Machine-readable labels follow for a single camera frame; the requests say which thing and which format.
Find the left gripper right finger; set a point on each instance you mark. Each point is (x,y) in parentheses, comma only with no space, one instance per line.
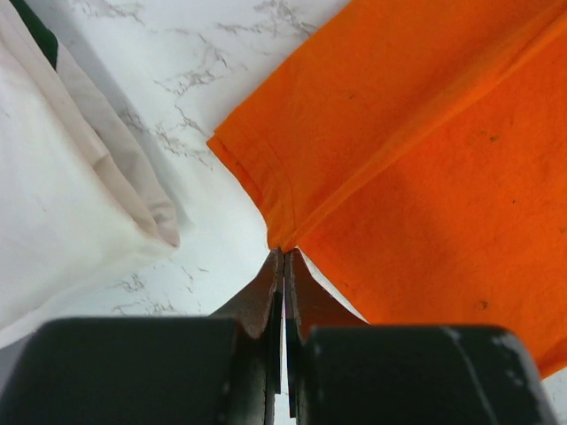
(341,370)

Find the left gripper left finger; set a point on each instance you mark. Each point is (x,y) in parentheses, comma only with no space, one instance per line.
(224,368)

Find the orange t shirt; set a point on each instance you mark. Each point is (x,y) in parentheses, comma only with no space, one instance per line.
(416,152)

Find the folded white t shirt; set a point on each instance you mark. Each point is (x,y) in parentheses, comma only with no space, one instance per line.
(80,202)

